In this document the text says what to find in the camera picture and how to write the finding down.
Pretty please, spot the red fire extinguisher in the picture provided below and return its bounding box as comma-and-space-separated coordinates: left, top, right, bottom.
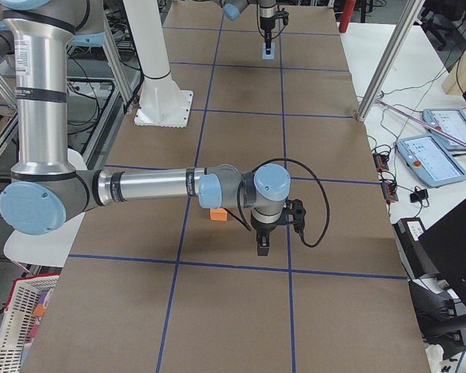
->
339, 0, 356, 33

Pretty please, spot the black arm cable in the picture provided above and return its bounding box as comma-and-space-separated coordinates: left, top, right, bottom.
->
234, 156, 331, 249

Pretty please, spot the light blue foam block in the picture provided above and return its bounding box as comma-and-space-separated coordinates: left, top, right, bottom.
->
262, 43, 276, 61

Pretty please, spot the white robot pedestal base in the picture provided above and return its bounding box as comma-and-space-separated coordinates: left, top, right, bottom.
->
123, 0, 193, 128

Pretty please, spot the white plastic chair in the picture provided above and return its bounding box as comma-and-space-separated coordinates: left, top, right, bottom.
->
0, 145, 91, 267

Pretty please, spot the near teach pendant tablet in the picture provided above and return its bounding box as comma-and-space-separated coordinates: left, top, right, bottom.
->
396, 135, 466, 187

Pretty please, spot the teach pendant tablet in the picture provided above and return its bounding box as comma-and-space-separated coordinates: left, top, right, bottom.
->
396, 135, 466, 187
423, 108, 466, 143

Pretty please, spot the far teach pendant tablet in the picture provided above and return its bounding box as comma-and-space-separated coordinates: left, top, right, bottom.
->
423, 108, 466, 143

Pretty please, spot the black monitor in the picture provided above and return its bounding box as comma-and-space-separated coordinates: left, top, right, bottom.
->
419, 198, 466, 305

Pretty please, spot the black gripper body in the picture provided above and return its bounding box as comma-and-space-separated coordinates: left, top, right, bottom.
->
250, 199, 306, 234
258, 6, 288, 38

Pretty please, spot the aluminium frame post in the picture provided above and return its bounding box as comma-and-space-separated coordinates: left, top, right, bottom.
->
356, 0, 425, 122

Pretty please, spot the white perforated plastic basket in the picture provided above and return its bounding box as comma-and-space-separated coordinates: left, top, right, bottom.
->
0, 274, 59, 372

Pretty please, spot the orange foam block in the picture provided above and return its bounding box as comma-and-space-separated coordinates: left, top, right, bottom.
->
210, 208, 228, 221

